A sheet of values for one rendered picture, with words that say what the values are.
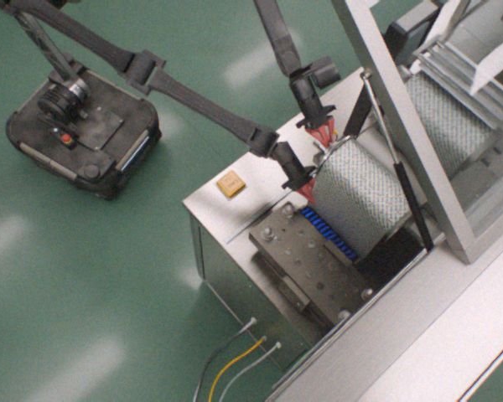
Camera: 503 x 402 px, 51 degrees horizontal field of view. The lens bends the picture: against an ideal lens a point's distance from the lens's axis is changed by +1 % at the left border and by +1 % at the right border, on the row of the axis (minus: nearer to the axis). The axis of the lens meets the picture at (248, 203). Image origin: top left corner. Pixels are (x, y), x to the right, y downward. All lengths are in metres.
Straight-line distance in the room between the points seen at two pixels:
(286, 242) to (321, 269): 0.13
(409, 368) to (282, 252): 0.58
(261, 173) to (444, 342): 0.89
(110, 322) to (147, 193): 0.67
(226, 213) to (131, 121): 1.10
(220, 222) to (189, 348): 0.95
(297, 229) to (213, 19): 2.04
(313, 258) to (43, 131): 1.63
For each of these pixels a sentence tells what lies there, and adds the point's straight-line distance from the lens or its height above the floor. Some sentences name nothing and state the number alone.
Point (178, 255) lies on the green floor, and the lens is 2.59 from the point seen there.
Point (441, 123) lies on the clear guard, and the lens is 0.87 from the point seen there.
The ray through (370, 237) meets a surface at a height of 1.17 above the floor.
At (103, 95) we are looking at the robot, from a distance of 2.77.
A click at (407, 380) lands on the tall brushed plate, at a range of 1.09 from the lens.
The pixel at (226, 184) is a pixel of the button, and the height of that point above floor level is 0.92.
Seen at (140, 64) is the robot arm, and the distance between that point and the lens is 1.47.
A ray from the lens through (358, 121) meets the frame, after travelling 1.76.
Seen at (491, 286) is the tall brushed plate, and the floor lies 1.44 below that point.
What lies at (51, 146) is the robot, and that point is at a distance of 2.67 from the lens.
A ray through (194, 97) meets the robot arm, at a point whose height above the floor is 1.27.
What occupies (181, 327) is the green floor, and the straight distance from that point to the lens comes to 2.51.
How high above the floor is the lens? 2.47
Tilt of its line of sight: 67 degrees down
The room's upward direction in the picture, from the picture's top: 7 degrees clockwise
